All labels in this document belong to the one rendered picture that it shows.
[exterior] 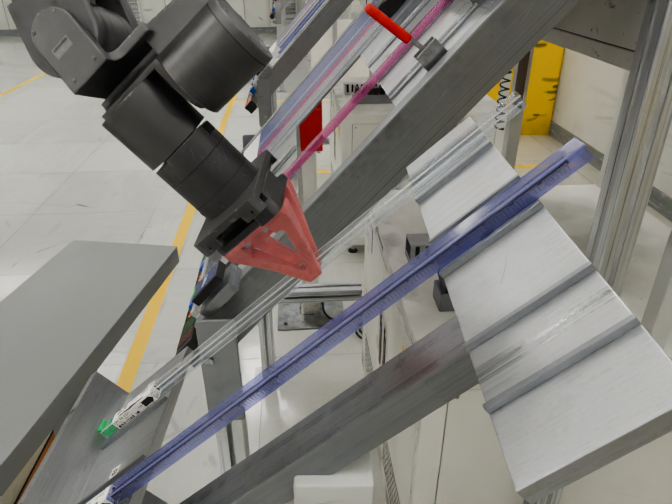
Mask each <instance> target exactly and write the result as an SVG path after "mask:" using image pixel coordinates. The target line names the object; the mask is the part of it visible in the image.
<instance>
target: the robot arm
mask: <svg viewBox="0 0 672 504"><path fill-rule="evenodd" d="M11 1H12V3H10V4H9V5H7V8H8V11H9V13H10V15H11V17H12V19H13V21H14V23H15V25H16V28H17V30H18V32H19V34H20V36H21V38H22V40H23V43H24V45H25V47H26V49H27V51H28V53H29V55H30V57H31V59H32V60H33V62H34V63H35V64H36V66H37V67H38V68H39V69H40V70H42V71H43V72H44V73H46V74H48V75H50V76H52V77H55V78H60V79H62V80H63V82H64V83H65V84H66V85H67V86H68V87H69V89H70V90H71V91H72V92H73V93H74V95H80V96H87V97H94V98H101V99H105V101H104V102H103V103H102V104H101V105H102V106H103V107H104V109H105V111H106V112H105V113H104V114H103V116H102V118H103V119H105V121H104V122H103V124H102V126H103V127H104V128H105V129H106V130H107V131H108V132H110V133H111V134H112V135H113V136H114V137H115V138H116V139H117V140H119V141H120V142H121V143H122V144H123V145H124V146H125V147H126V148H128V149H129V150H130V151H131V152H132V153H133V154H134V155H135V156H137V157H138V158H139V159H140V160H141V161H142V162H143V163H144V164H146V165H147V166H148V167H149V168H150V169H151V170H152V171H154V170H155V169H156V168H157V167H159V166H160V165H161V164H162V163H163V164H162V167H161V168H160V169H159V170H158V171H157V172H156V174H157V175H158V176H159V177H160V178H161V179H163V180H164V181H165V182H166V183H167V184H168V185H169V186H170V187H172V188H173V189H174V190H175V191H176V192H177V193H178V194H180V195H181V196H182V197H183V198H184V199H185V200H186V201H187V202H189V203H190V204H191V205H192V206H193V207H194V208H195V209H196V210H198V211H199V212H200V214H201V215H203V216H204V217H205V218H206V219H205V221H204V223H203V226H202V228H201V230H200V232H199V235H198V237H197V239H196V241H195V243H194V247H195V248H196V249H198V250H199V251H200V252H201V253H202V254H203V255H205V256H206V257H209V256H210V255H212V254H213V253H214V252H215V251H216V250H217V249H218V252H219V253H220V254H221V255H222V256H223V257H225V258H226V259H227V260H228V261H229V262H232V263H237V264H242V265H247V266H252V267H257V268H262V269H266V270H271V271H276V272H279V273H282V274H285V275H288V276H292V277H295V278H298V279H301V280H304V281H307V282H312V281H313V280H314V279H316V278H317V277H318V276H320V275H321V274H322V270H321V268H320V266H319V263H318V261H317V259H316V257H315V255H314V253H315V252H316V251H317V247H316V245H315V242H314V240H313V237H312V235H311V232H310V230H309V227H308V224H307V222H306V219H305V216H304V213H303V211H302V208H301V205H300V202H299V200H298V197H297V194H296V191H295V188H294V186H293V183H292V182H291V181H290V180H289V179H288V178H287V177H286V176H285V175H284V174H283V173H282V174H280V175H279V176H277V177H276V176H275V175H274V174H273V173H272V172H271V171H270V170H271V166H272V165H273V164H274V163H275V162H276V161H277V159H276V158H275V157H274V156H273V155H272V154H271V153H270V152H269V151H268V150H267V149H266V150H264V151H263V152H262V153H261V154H260V155H259V156H257V157H256V158H255V159H254V160H253V161H252V162H250V161H249V160H248V159H247V158H246V157H245V156H244V155H243V154H242V153H241V152H240V151H239V150H238V149H237V148H236V147H234V146H233V145H232V144H231V143H230V142H229V141H228V140H227V139H226V138H225V137H224V136H223V135H222V134H221V133H220V132H219V131H218V130H217V129H216V128H215V127H214V126H213V125H212V124H211V123H210V122H209V121H208V120H206V121H205V122H203V123H202V124H201V125H200V126H199V127H198V128H197V126H198V125H199V124H200V123H201V122H202V120H203V119H204V116H203V115H202V114H201V113H200V112H199V111H198V110H197V109H196V108H195V107H193V106H192V105H191V104H193V105H194V106H196V107H198V108H201V109H203V108H205V109H207V110H209V111H211V112H214V113H218V112H219V111H220V110H221V109H222V108H223V107H224V106H225V105H226V104H227V103H228V102H229V101H230V100H231V99H232V98H233V97H234V96H235V95H236V94H237V93H238V92H239V91H240V90H241V89H242V88H243V87H244V86H245V85H246V84H247V83H248V82H249V81H250V80H251V79H252V78H253V77H254V76H255V75H256V74H257V73H258V72H259V71H260V70H261V69H262V68H263V67H264V66H265V65H266V64H267V63H268V62H269V61H270V60H271V59H273V56H272V54H271V52H270V51H269V49H268V48H267V47H266V45H265V44H264V43H263V40H262V39H260V38H259V36H258V35H257V34H256V33H255V32H254V30H253V29H252V28H251V27H250V26H249V25H248V24H247V23H246V21H245V20H244V19H243V18H242V16H241V15H239V14H238V13H237V12H236V11H235V10H234V9H233V8H232V7H231V6H230V4H229V3H228V2H227V1H226V0H172V1H171V2H170V3H169V4H168V5H167V6H166V7H165V8H163V9H162V10H161V11H160V12H159V13H158V14H157V15H156V16H155V17H154V18H153V19H151V21H150V22H148V23H144V22H141V23H140V24H138V22H137V20H136V17H135V15H134V13H133V11H132V8H131V6H130V4H129V2H128V0H11ZM188 101H189V102H190V103H191V104H190V103H189V102H188ZM280 230H283V231H285V233H286V234H287V236H288V237H289V239H290V240H291V242H292V244H293V245H294V247H295V248H296V250H297V252H296V251H294V250H292V249H291V248H289V247H287V246H285V245H284V244H282V243H280V242H279V241H277V240H276V239H274V238H273V237H271V236H270V235H271V234H272V233H273V232H275V233H277V232H278V231H280ZM255 247H256V248H258V249H260V250H262V251H260V250H258V249H255ZM263 251H264V252H263ZM265 252H266V253H265ZM268 253H269V254H268ZM270 254H271V255H270ZM301 263H304V264H305V266H304V267H301V266H299V265H300V264H301Z"/></svg>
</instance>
